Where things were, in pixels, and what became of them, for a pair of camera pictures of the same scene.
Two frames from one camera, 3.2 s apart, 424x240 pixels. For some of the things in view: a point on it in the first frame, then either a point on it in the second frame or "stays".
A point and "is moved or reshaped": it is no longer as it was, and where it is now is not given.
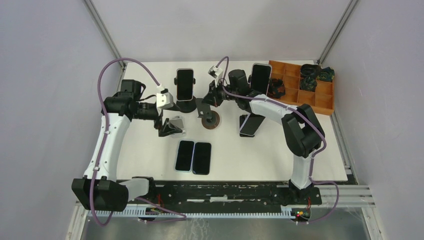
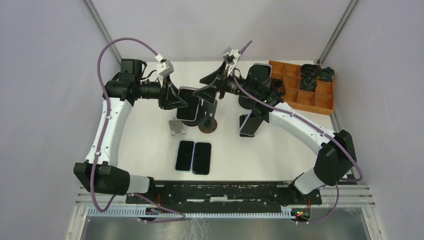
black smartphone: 202,159 stays
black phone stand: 186,106 → 198,119
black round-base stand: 210,119 is moved or reshaped
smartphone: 261,76 stays
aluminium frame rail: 350,195 stays
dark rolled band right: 327,74 stays
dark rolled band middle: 308,83 stays
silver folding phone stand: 178,121 stays
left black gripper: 167,128 → 168,98
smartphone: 185,87 → 188,113
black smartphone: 184,156 stays
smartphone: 251,124 stays
